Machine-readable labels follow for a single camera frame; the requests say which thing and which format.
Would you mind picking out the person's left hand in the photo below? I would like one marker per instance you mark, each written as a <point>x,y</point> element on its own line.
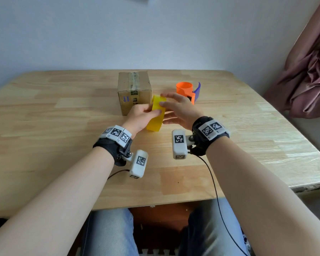
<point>136,118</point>

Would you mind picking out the person's right hand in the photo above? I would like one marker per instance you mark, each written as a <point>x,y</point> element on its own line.
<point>185,111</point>

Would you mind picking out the person's right fingers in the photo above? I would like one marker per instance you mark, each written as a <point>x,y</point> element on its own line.
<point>171,103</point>

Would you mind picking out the person's left thumb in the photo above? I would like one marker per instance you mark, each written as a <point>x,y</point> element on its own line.
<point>154,113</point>

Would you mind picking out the person's left forearm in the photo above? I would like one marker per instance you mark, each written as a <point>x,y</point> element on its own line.
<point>56,202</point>

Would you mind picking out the person's right forearm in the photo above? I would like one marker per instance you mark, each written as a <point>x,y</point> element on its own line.
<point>261,199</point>

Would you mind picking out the brown cardboard box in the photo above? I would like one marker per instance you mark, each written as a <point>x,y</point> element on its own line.
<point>134,90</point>

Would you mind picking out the person's blue jeans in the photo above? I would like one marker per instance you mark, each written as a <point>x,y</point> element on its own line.
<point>160,231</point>

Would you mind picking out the pink curtain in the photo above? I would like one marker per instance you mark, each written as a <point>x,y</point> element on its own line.
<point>306,69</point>

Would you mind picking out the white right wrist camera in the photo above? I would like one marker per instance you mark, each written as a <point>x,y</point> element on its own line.
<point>179,144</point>

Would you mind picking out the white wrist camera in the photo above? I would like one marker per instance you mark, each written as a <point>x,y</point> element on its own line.
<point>138,163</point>
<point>179,144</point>

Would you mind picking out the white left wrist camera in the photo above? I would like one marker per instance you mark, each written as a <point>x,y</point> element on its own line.
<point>138,163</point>

